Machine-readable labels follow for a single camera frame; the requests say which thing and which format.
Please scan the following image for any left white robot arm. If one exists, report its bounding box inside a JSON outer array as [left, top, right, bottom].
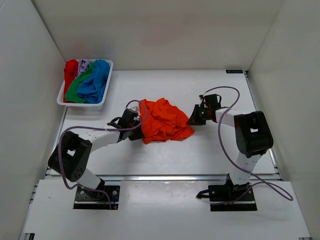
[[48, 107, 144, 200]]

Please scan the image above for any orange t shirt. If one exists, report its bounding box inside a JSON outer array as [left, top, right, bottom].
[[139, 98, 195, 145]]

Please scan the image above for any dark table label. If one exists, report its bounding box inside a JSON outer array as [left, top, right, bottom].
[[225, 69, 243, 74]]

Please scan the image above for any red t shirt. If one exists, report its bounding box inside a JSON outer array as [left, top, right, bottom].
[[63, 59, 79, 102]]

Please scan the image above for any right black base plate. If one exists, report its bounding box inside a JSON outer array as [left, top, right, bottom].
[[196, 180, 258, 212]]

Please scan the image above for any white plastic basket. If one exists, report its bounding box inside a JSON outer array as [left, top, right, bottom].
[[56, 59, 114, 111]]

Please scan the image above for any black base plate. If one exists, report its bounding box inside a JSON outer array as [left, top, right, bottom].
[[73, 185, 121, 210], [196, 180, 258, 212]]

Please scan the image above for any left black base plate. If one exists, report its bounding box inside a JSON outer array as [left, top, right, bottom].
[[73, 185, 121, 210]]

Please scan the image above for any lavender t shirt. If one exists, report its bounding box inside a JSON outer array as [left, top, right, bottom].
[[76, 58, 91, 78]]

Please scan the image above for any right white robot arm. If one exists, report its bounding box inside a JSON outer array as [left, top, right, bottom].
[[187, 94, 274, 200]]

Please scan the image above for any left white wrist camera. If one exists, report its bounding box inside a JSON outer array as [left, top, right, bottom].
[[129, 106, 140, 114]]

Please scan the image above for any blue t shirt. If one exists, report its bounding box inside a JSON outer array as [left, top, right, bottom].
[[77, 59, 111, 104]]

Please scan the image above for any green t shirt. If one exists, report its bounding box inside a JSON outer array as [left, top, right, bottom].
[[65, 62, 94, 104]]

